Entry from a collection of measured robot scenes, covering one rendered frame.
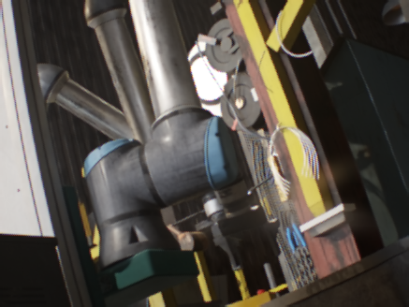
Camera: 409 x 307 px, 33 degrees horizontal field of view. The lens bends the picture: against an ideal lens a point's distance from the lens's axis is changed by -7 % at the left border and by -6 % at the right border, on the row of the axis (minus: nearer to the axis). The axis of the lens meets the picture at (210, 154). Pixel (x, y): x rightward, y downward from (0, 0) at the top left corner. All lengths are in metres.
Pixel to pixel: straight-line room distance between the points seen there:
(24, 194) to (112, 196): 0.21
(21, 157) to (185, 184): 0.39
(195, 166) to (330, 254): 2.41
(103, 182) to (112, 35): 0.50
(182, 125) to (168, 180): 0.12
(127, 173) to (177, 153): 0.12
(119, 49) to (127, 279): 0.68
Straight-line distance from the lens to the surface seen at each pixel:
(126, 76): 1.90
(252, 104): 4.50
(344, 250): 3.81
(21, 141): 1.64
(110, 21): 1.92
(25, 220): 1.61
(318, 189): 3.78
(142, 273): 1.47
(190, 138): 1.53
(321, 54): 11.27
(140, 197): 1.55
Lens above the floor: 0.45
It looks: 20 degrees up
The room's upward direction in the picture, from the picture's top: 17 degrees counter-clockwise
